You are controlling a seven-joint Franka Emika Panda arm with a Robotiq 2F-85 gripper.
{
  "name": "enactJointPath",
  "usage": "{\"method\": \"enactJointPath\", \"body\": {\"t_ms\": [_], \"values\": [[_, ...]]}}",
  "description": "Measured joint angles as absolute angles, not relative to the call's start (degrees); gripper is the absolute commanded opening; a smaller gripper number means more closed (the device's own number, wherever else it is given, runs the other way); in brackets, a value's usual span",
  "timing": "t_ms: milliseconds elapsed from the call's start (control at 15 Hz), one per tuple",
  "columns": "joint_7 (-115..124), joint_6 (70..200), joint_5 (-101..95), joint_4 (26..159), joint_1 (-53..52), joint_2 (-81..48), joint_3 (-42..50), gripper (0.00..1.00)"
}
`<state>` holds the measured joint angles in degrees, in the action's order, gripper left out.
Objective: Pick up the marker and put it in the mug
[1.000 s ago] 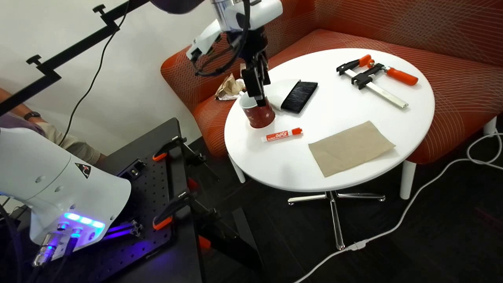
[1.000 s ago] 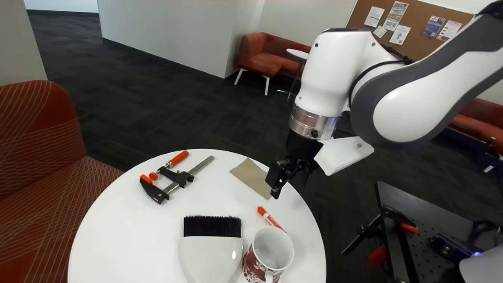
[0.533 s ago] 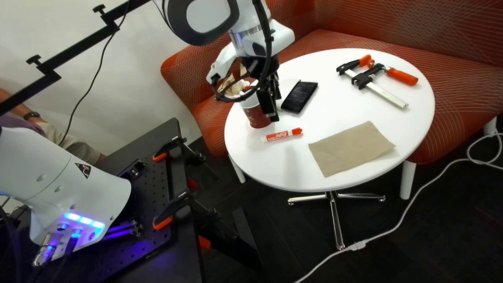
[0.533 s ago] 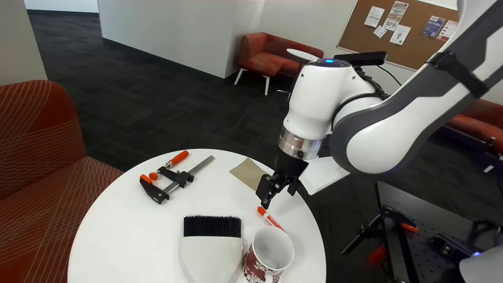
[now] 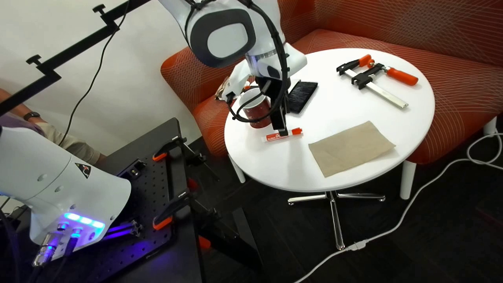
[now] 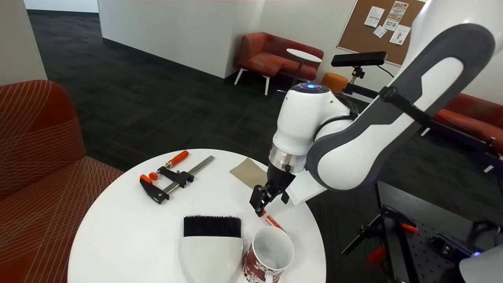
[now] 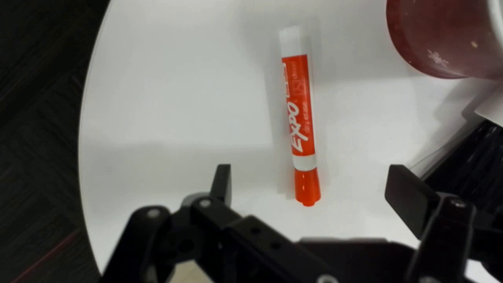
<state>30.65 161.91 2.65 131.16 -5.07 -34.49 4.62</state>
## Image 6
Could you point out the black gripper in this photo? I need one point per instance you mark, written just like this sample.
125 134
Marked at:
278 181

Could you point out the red and white marker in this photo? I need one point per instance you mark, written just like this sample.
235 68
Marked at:
273 220

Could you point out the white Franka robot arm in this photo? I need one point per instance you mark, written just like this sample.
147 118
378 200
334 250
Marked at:
361 142

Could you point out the red and white mug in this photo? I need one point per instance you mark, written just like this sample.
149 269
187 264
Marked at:
268 253

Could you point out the brown paper sheet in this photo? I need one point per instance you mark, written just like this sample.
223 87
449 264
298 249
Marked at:
248 173

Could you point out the white dustpan brush black bristles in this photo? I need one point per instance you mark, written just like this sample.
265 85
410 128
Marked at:
210 252

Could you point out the black orange spring clamp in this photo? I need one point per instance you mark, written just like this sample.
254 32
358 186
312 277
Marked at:
374 230
377 255

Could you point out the white round table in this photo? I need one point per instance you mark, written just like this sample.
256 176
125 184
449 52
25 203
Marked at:
135 236

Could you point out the orange stool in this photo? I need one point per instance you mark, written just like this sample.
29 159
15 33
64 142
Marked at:
333 80

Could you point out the red lounge sofa white legs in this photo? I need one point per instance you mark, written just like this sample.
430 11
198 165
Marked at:
267 55

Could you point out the small white side table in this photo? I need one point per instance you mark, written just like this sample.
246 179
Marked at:
303 54

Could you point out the black perforated breadboard table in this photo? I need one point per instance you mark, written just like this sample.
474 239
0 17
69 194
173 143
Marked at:
418 209

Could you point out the cork pinboard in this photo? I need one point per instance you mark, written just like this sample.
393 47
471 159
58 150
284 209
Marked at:
355 36

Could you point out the small white pinned note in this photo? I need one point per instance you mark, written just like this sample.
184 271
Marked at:
378 32

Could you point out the white pinned paper sheet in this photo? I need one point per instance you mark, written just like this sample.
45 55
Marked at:
372 16
399 35

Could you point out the orange sofa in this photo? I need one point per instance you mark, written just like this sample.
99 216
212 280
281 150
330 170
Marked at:
40 173

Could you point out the red bench sofa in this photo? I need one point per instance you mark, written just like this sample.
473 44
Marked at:
471 118

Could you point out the pinned paper with red print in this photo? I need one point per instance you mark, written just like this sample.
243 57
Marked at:
396 14

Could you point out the black stereo camera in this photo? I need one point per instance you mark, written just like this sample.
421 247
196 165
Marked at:
358 58

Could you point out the black camera rig bar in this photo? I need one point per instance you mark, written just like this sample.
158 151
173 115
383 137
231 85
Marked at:
444 123

